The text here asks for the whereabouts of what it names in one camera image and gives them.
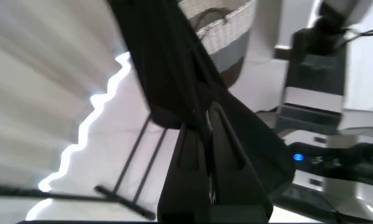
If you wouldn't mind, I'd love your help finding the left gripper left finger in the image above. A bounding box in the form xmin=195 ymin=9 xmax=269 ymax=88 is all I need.
xmin=157 ymin=123 xmax=211 ymax=224

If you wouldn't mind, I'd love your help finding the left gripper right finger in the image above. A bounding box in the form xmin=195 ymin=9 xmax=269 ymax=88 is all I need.
xmin=206 ymin=101 xmax=274 ymax=224

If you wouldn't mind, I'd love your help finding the black garment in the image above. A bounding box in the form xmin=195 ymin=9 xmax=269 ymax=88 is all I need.
xmin=106 ymin=0 xmax=296 ymax=200

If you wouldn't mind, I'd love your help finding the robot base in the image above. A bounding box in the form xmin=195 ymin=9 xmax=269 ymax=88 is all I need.
xmin=256 ymin=0 xmax=373 ymax=224

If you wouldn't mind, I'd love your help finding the black clothes rack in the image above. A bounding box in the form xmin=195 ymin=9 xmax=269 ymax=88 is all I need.
xmin=0 ymin=113 xmax=169 ymax=220

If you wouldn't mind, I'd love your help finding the white laundry basket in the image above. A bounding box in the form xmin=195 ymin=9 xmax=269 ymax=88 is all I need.
xmin=177 ymin=0 xmax=257 ymax=88

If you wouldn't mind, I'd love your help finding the white curtain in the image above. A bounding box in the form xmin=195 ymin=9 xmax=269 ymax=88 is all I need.
xmin=0 ymin=0 xmax=134 ymax=187

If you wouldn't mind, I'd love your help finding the black cable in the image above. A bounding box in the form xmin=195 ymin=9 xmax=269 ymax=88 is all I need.
xmin=344 ymin=27 xmax=373 ymax=43

